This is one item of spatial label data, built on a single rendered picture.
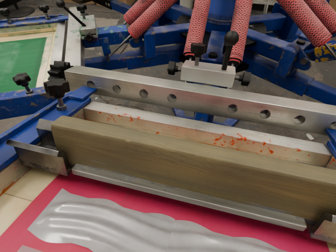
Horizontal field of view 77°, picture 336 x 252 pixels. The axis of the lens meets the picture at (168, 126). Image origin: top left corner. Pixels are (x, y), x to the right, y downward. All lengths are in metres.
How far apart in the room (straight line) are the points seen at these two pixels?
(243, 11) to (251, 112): 0.34
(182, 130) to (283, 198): 0.23
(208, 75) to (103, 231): 0.38
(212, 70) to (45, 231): 0.42
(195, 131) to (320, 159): 0.24
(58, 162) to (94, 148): 0.06
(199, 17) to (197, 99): 0.31
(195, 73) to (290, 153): 0.26
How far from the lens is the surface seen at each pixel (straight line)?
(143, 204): 0.34
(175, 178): 0.30
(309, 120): 0.53
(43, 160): 0.37
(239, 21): 0.71
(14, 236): 0.35
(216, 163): 0.27
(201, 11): 0.73
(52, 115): 0.48
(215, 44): 0.86
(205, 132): 0.44
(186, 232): 0.31
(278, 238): 0.36
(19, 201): 0.39
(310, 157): 0.49
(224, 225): 0.34
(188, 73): 0.52
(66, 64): 0.63
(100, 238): 0.31
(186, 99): 0.49
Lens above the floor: 1.40
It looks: 48 degrees down
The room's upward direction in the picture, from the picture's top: straight up
